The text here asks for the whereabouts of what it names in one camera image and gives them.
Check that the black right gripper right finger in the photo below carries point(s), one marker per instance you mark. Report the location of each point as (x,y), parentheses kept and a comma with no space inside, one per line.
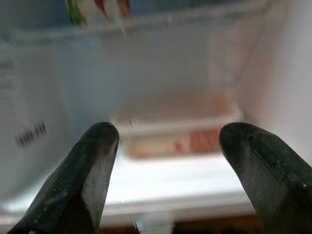
(275,180)

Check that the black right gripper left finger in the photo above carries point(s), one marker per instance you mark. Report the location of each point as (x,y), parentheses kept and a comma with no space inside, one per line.
(73,185)

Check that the clear plastic box red label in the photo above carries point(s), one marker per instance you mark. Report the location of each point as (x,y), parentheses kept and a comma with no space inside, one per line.
(170,122)

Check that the stainless steel fridge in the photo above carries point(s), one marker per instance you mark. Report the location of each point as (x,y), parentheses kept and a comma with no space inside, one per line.
(170,61)

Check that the green food pack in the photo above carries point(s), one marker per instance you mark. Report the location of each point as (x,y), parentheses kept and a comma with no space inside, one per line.
(75,12)

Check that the red food pack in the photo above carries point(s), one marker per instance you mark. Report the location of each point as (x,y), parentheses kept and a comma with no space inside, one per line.
(101,7)

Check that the orange food pack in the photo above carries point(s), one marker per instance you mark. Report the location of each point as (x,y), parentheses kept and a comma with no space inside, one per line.
(124,6)

